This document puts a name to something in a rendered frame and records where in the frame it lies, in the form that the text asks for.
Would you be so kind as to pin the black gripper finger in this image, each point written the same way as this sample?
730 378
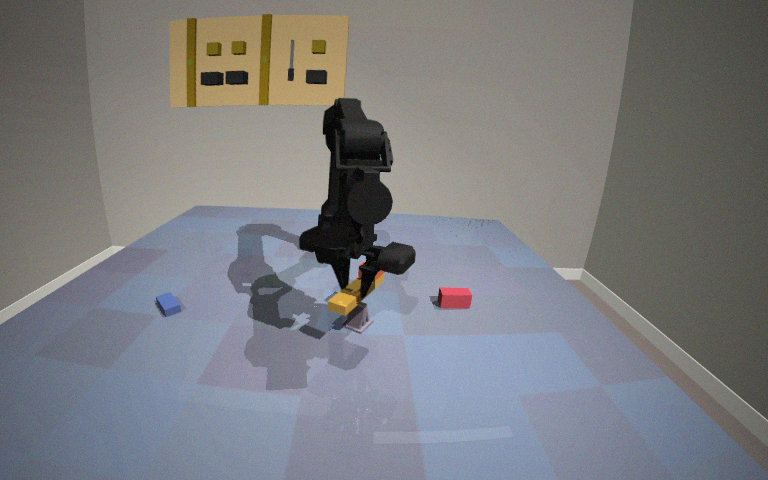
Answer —
368 274
342 274

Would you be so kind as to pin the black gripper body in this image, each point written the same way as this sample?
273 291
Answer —
395 258

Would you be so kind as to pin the blue rectangular block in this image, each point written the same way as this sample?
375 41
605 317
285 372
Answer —
168 304

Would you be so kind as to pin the red rectangular block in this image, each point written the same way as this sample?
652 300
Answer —
458 298

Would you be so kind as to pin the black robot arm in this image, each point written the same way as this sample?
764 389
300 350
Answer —
356 145

